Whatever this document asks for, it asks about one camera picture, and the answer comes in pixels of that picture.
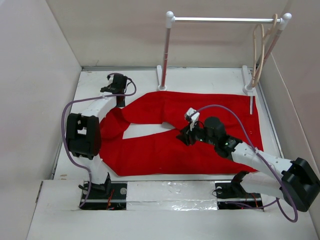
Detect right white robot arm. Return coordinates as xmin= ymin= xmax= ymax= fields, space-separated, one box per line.
xmin=177 ymin=117 xmax=320 ymax=212

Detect silver tape strip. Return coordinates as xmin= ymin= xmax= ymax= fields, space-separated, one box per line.
xmin=126 ymin=180 xmax=218 ymax=212

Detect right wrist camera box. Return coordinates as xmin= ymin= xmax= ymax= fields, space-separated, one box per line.
xmin=184 ymin=107 xmax=200 ymax=130

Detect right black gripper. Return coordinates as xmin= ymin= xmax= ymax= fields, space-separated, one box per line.
xmin=175 ymin=119 xmax=217 ymax=147

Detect white clothes rack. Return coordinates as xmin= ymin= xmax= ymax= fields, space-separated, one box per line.
xmin=156 ymin=11 xmax=292 ymax=97

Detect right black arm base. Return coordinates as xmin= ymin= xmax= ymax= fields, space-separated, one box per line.
xmin=211 ymin=171 xmax=263 ymax=210

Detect red trousers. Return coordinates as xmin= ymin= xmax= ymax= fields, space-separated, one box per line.
xmin=98 ymin=90 xmax=265 ymax=177

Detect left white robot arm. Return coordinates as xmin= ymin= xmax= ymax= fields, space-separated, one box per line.
xmin=65 ymin=73 xmax=132 ymax=199

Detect wooden clothes hanger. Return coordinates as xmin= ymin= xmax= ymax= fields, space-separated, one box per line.
xmin=250 ymin=13 xmax=278 ymax=88

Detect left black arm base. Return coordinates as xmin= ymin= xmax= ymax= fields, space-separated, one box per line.
xmin=79 ymin=182 xmax=128 ymax=211

